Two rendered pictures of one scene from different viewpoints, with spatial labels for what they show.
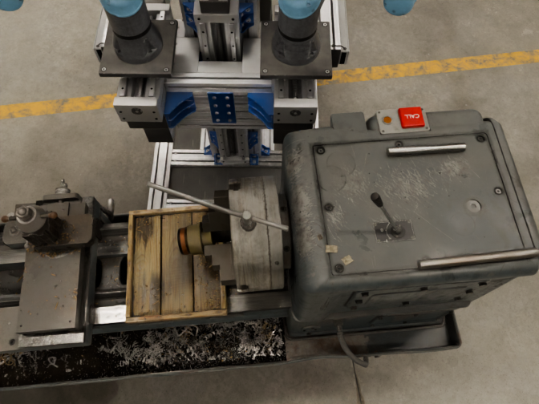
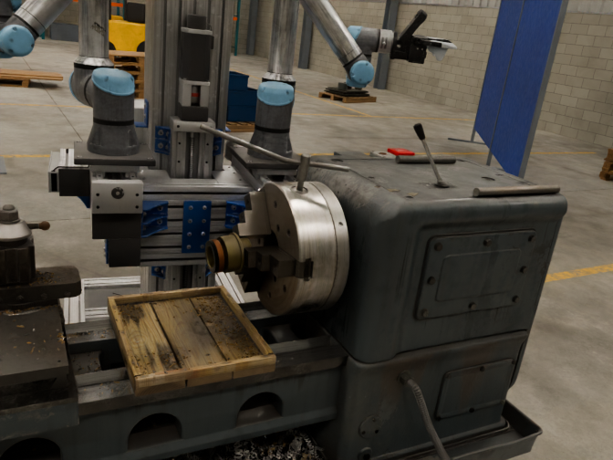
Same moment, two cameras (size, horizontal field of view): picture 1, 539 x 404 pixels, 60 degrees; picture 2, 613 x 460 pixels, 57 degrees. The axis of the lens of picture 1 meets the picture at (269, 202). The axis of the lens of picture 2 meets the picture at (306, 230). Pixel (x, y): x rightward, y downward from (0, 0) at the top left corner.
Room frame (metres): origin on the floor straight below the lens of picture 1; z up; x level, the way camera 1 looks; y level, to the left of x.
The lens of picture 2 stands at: (-0.73, 0.52, 1.59)
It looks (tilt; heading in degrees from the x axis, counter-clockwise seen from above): 20 degrees down; 337
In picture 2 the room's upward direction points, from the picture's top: 7 degrees clockwise
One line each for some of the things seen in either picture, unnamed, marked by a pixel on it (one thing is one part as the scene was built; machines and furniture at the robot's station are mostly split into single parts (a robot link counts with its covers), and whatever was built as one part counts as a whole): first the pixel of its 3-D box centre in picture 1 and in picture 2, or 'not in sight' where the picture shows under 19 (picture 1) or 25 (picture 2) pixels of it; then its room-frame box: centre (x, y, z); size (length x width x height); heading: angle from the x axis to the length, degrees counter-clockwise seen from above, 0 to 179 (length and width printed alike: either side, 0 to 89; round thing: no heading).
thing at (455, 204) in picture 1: (391, 218); (417, 241); (0.51, -0.35, 1.06); 0.59 x 0.48 x 0.39; 96
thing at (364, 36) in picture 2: not in sight; (362, 39); (1.08, -0.37, 1.56); 0.11 x 0.08 x 0.09; 69
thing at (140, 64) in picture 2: not in sight; (132, 74); (10.11, -0.40, 0.36); 1.26 x 0.86 x 0.73; 110
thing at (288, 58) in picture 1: (297, 35); (271, 140); (1.05, -0.08, 1.21); 0.15 x 0.15 x 0.10
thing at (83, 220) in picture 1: (60, 234); (28, 288); (0.47, 0.62, 0.99); 0.20 x 0.10 x 0.05; 96
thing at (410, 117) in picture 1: (411, 118); (400, 153); (0.72, -0.38, 1.26); 0.06 x 0.06 x 0.02; 6
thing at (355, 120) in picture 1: (348, 127); (352, 159); (0.70, -0.21, 1.24); 0.09 x 0.08 x 0.03; 96
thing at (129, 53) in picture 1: (135, 34); (113, 133); (1.05, 0.42, 1.21); 0.15 x 0.15 x 0.10
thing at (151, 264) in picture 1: (176, 261); (186, 331); (0.43, 0.29, 0.89); 0.36 x 0.30 x 0.04; 6
